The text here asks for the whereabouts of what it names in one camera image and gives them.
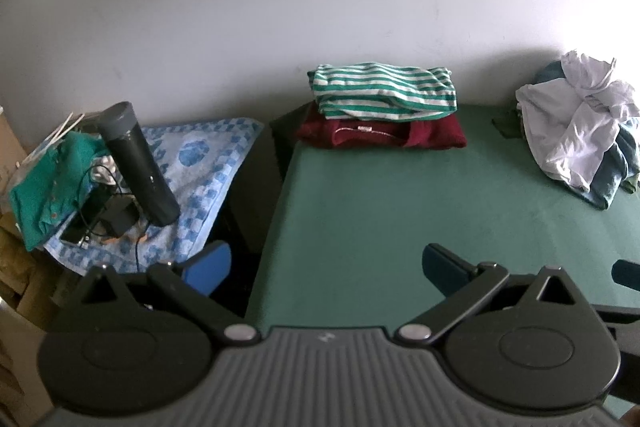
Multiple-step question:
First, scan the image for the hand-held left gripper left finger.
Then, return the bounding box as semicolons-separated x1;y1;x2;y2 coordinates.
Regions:
57;241;258;348

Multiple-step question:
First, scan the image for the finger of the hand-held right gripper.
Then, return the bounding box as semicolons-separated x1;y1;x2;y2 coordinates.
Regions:
612;259;640;292
592;304;640;325

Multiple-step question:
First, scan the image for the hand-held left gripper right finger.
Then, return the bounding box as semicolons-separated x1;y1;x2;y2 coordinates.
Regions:
395;243;596;347

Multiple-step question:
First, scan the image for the green white striped shirt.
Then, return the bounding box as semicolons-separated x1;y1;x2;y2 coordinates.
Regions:
306;63;458;118

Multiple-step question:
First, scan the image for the dark green knit garment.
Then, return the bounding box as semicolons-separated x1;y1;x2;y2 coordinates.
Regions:
620;157;640;195

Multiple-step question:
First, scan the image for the black power adapter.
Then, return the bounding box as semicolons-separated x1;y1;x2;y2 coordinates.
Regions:
97;199;141;239

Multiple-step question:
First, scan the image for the blue patterned cloth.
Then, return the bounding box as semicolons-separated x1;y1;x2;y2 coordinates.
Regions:
42;117;266;278

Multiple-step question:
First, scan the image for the dark red garment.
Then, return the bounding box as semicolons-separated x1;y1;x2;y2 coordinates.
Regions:
295;104;468;150

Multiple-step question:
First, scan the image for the black phone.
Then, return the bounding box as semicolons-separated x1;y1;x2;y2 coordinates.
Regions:
60;207;108;248

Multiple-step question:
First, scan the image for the white garment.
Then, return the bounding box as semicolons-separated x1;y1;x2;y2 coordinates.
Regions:
515;50;640;192

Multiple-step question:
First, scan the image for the teal garment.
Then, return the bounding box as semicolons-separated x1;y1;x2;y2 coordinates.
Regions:
10;130;113;253

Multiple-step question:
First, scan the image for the cardboard box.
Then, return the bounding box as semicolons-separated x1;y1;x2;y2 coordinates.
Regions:
0;107;66;427

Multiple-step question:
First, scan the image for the thin black cable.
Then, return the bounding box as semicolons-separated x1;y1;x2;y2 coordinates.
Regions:
75;159;151;273

